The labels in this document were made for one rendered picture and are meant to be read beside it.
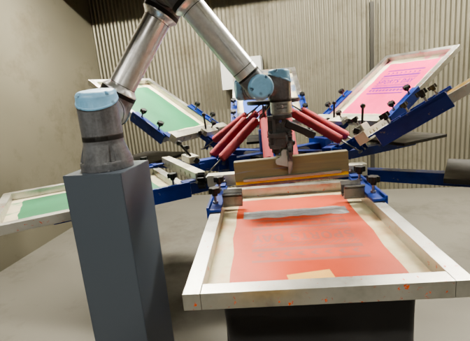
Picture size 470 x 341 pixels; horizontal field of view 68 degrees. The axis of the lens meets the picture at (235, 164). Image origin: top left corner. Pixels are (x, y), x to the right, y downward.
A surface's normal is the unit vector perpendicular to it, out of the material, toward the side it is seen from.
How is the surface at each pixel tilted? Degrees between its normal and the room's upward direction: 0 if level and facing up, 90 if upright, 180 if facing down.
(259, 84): 90
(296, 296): 90
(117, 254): 90
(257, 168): 90
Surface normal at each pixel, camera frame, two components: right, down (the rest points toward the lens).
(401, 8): -0.18, 0.22
